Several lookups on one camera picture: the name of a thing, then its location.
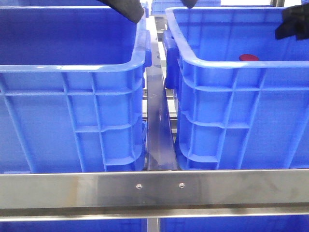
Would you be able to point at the steel centre divider bar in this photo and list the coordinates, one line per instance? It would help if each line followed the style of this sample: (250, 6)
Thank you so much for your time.
(161, 153)

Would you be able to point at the back right blue crate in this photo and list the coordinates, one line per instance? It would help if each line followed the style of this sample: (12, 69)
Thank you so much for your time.
(158, 7)

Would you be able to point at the steel front shelf rail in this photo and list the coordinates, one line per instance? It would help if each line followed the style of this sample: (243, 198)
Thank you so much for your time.
(90, 196)

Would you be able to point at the left blue plastic crate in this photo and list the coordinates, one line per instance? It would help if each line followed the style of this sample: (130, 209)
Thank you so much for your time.
(71, 88)

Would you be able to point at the blue plastic crate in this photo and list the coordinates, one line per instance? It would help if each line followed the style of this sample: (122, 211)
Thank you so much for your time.
(71, 88)
(236, 114)

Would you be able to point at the steel lower upright post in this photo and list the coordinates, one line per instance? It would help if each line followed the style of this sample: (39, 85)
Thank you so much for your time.
(153, 225)

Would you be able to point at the right rail screw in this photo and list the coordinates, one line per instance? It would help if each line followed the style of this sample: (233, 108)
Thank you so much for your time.
(181, 185)

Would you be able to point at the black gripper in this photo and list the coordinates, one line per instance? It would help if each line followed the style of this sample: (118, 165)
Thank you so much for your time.
(295, 22)
(189, 3)

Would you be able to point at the back left blue crate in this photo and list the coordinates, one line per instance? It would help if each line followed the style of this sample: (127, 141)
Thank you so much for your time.
(26, 3)

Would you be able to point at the right blue plastic crate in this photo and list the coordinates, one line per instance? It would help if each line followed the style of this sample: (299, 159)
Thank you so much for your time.
(236, 114)

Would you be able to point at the lower left blue crate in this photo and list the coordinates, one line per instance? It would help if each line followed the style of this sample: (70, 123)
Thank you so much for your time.
(113, 225)

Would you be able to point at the red round button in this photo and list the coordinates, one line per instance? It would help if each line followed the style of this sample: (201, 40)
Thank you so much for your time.
(248, 57)

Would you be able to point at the lower right blue crate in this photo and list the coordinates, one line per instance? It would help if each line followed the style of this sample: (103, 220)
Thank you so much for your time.
(290, 223)

